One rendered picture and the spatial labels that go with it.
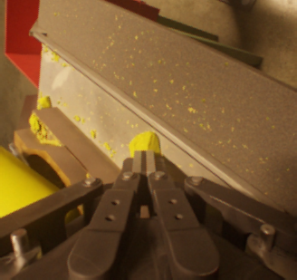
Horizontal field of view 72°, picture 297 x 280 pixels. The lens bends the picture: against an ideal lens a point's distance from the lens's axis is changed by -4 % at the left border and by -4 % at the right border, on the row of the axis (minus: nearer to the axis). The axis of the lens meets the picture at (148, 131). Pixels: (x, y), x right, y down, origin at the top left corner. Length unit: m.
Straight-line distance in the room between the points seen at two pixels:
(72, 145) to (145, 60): 0.10
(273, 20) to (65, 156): 1.08
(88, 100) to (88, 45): 0.05
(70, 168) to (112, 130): 0.05
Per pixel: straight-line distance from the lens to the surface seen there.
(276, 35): 1.15
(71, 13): 0.23
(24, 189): 0.19
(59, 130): 0.22
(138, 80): 0.16
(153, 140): 0.15
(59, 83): 0.25
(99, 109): 0.20
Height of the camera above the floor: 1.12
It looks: 49 degrees down
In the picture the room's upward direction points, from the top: 109 degrees counter-clockwise
